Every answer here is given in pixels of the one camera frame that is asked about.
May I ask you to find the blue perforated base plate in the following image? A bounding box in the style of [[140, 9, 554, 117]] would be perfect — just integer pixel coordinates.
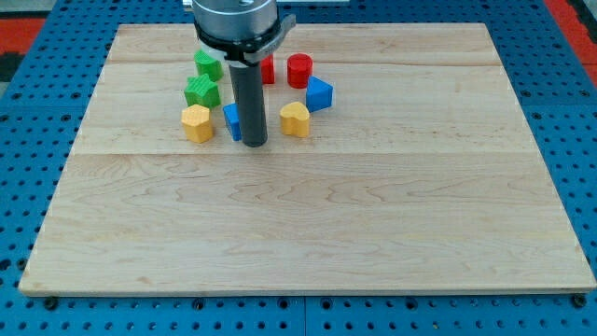
[[1, 0, 596, 335]]

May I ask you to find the green star block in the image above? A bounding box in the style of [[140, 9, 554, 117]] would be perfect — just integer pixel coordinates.
[[184, 74, 221, 108]]

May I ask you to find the blue triangle block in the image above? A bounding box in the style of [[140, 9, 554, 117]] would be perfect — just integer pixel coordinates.
[[306, 76, 333, 113]]

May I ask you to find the red block behind rod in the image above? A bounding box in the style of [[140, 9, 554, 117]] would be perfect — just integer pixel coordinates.
[[260, 54, 276, 85]]

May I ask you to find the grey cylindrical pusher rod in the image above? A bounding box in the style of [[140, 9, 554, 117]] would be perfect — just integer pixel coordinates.
[[229, 63, 268, 147]]

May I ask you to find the blue cube block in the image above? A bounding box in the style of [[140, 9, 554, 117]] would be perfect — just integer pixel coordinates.
[[222, 103, 242, 141]]

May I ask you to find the red circle block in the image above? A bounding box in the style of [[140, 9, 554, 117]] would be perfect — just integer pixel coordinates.
[[286, 53, 313, 89]]

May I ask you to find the yellow heart block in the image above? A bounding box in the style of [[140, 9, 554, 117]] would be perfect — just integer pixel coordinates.
[[280, 102, 311, 138]]

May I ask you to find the wooden board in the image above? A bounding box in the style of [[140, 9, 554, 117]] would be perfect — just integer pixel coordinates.
[[20, 23, 596, 297]]

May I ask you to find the yellow hexagon block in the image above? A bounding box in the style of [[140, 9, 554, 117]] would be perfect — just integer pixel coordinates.
[[181, 105, 214, 143]]

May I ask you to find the green round block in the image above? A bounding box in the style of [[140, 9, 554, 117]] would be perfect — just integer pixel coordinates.
[[193, 49, 223, 82]]

